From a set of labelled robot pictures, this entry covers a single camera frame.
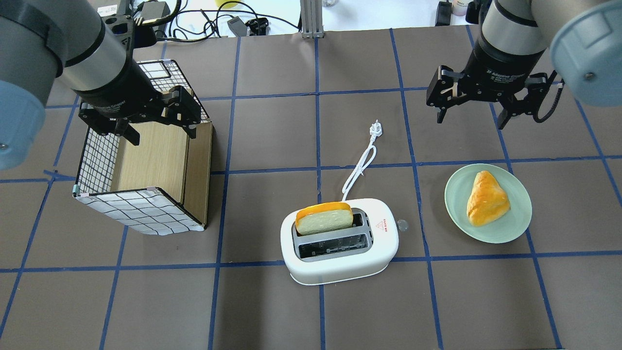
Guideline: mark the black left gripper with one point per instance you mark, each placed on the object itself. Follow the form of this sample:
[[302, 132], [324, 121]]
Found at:
[[127, 90]]

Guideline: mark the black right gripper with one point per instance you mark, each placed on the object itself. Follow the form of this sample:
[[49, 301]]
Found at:
[[498, 69]]

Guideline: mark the white toaster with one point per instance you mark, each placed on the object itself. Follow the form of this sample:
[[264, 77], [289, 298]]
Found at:
[[360, 251]]

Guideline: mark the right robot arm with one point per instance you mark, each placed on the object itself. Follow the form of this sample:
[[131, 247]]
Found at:
[[524, 45]]

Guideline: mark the toast slice in toaster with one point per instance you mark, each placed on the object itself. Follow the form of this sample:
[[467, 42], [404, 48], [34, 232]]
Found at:
[[325, 217]]

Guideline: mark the golden triangular pastry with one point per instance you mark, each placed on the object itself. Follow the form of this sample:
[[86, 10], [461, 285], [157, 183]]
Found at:
[[488, 201]]

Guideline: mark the light green plate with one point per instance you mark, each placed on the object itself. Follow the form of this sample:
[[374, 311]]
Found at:
[[505, 229]]

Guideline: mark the black power adapter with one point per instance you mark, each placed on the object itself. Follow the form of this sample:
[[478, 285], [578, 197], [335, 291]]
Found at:
[[238, 27]]

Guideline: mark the aluminium frame post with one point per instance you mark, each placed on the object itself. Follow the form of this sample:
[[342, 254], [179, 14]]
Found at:
[[311, 19]]

